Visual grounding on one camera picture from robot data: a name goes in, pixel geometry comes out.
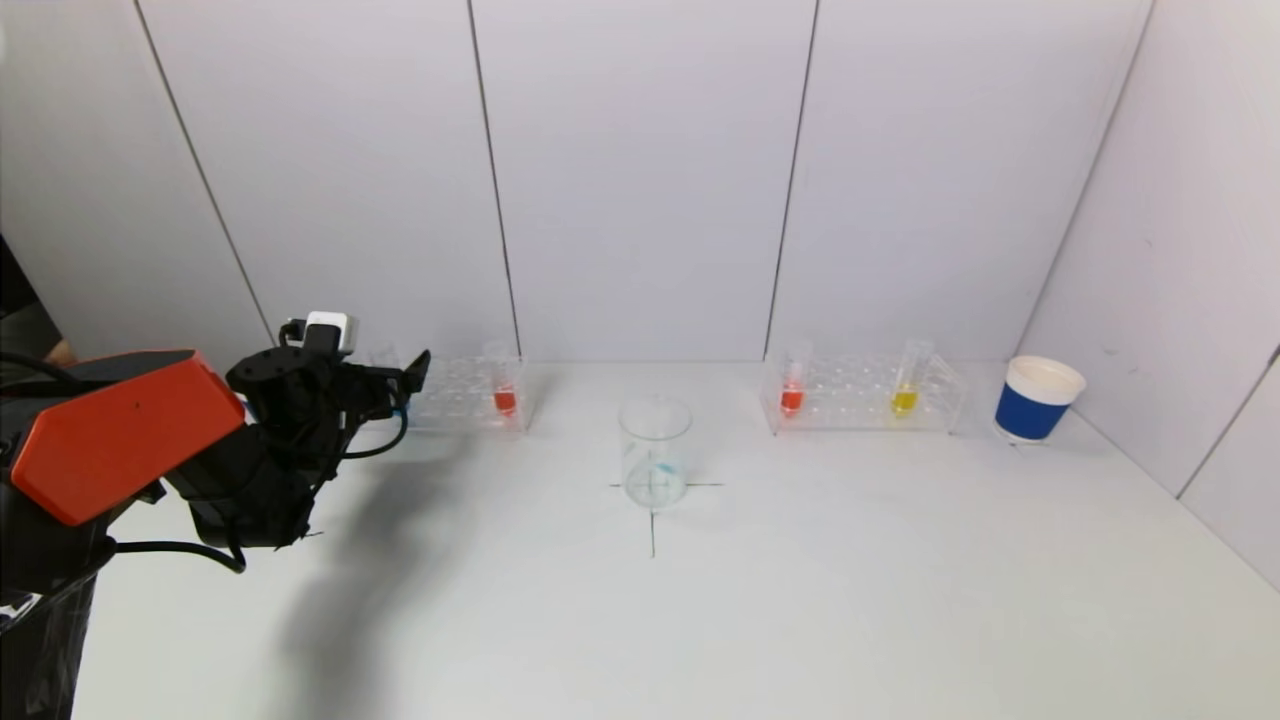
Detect blue pigment test tube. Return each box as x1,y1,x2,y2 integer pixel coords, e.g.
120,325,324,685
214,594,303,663
374,344,411,417

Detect clear glass beaker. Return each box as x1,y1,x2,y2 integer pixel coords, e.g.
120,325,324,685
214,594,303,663
618,397,693,510

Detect orange pigment test tube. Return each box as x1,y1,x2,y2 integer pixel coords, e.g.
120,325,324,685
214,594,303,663
779,340,813,419
488,342,521,420

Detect clear acrylic test tube rack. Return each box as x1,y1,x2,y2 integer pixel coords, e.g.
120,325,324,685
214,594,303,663
762,354,967,436
404,355,533,434

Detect yellow pigment test tube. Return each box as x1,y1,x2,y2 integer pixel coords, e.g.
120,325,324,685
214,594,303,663
889,340,933,420

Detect blue white paper cup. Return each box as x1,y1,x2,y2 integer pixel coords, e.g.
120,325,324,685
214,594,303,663
994,356,1087,444

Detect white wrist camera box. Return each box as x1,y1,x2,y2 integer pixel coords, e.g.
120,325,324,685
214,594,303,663
303,311,358,355

